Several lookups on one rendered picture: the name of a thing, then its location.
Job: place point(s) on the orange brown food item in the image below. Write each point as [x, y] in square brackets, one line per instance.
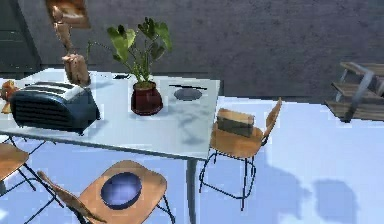
[6, 95]

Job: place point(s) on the grey round plate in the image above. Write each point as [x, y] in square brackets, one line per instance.
[187, 94]

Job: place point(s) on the black thin knife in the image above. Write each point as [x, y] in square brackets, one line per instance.
[187, 87]

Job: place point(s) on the white dining table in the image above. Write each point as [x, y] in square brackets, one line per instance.
[160, 130]

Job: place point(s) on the green house plant red pot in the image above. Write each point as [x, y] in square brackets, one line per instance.
[145, 96]

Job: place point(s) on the wooden chair black legs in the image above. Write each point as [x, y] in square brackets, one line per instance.
[150, 193]
[10, 160]
[238, 143]

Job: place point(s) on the small black flat object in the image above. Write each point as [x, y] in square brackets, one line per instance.
[121, 76]

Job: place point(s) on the blue round bowl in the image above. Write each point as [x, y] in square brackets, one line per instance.
[121, 190]

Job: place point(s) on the dark blue toaster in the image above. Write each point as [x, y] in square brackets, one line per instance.
[53, 106]

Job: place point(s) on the wooden slatted shelf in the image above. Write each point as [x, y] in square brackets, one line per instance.
[358, 95]

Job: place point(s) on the dark room door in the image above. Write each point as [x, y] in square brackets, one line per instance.
[15, 35]

